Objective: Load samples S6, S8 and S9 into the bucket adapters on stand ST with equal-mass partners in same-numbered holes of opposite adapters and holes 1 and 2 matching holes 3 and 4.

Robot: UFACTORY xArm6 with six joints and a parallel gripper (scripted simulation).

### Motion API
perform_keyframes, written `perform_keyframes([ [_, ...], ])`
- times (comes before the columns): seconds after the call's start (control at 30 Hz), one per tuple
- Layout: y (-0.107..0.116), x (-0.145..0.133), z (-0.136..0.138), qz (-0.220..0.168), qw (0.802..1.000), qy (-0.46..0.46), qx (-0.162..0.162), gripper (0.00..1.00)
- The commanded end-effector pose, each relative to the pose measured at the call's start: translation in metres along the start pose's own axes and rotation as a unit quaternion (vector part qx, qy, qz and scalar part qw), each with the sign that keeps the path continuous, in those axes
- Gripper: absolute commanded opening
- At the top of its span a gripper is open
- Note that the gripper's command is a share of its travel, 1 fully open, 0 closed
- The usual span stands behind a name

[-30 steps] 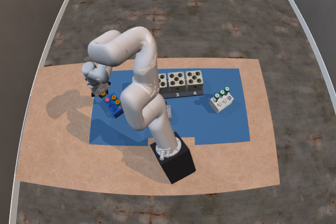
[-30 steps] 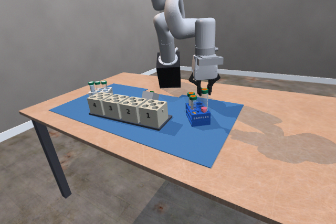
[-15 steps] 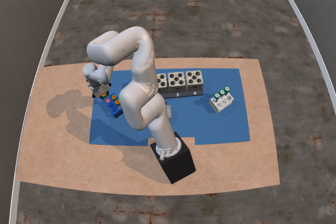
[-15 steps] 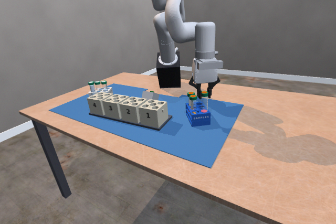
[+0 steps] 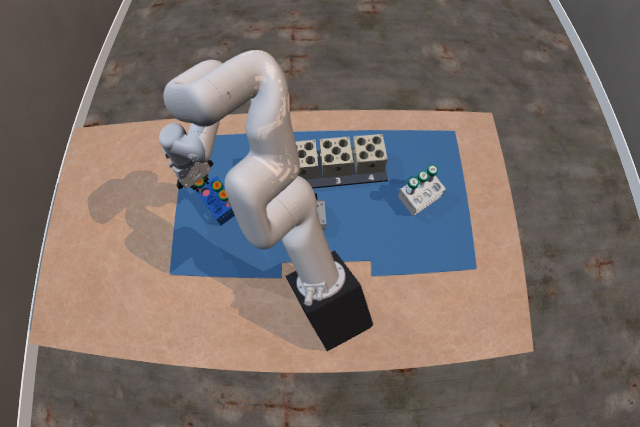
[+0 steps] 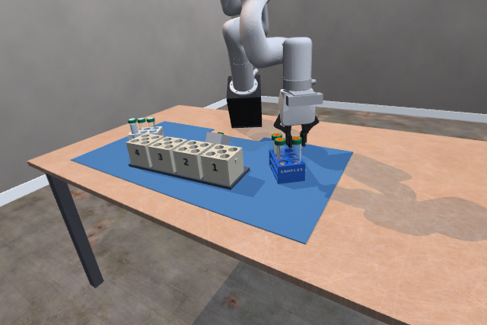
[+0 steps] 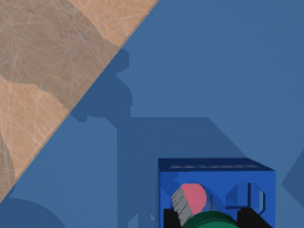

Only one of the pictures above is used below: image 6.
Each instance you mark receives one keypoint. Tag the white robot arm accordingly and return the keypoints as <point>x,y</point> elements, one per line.
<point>247,45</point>

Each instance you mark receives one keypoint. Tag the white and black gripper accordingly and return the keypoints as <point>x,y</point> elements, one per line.
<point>292,116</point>

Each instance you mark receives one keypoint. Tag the white tube rack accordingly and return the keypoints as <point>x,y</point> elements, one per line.
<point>159,132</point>

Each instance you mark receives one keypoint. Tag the blue flat mat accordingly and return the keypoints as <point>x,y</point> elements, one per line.
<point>290,210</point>

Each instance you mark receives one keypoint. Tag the blue tube rack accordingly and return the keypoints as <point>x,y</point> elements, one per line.
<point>288,173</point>

